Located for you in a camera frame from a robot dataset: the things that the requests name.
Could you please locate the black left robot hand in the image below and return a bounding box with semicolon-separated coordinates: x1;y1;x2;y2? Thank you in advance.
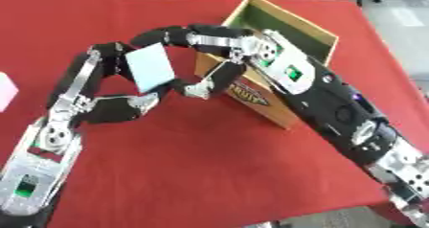
45;41;165;125

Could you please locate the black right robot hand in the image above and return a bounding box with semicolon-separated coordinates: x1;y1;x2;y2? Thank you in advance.
128;23;268;101

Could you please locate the pale blue block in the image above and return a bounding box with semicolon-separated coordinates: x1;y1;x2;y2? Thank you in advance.
124;42;178;94

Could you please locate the tan cardboard box green inside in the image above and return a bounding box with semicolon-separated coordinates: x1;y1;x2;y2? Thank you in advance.
192;0;341;130

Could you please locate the pale pink block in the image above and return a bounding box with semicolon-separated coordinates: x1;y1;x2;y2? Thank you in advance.
0;72;20;113

